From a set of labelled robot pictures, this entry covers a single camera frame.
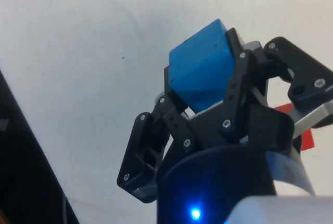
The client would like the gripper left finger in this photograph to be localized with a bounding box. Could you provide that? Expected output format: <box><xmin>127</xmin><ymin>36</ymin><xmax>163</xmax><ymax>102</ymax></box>
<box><xmin>117</xmin><ymin>65</ymin><xmax>199</xmax><ymax>204</ymax></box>

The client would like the blue cube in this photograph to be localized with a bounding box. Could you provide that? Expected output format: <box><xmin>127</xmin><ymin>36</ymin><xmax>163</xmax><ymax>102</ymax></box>
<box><xmin>169</xmin><ymin>19</ymin><xmax>234</xmax><ymax>113</ymax></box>

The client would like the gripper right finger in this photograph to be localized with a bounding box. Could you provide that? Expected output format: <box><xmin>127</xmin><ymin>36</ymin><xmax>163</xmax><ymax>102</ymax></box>
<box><xmin>219</xmin><ymin>27</ymin><xmax>333</xmax><ymax>138</ymax></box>

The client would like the red block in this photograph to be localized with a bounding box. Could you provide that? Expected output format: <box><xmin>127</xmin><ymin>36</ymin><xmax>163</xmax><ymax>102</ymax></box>
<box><xmin>274</xmin><ymin>103</ymin><xmax>316</xmax><ymax>151</ymax></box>

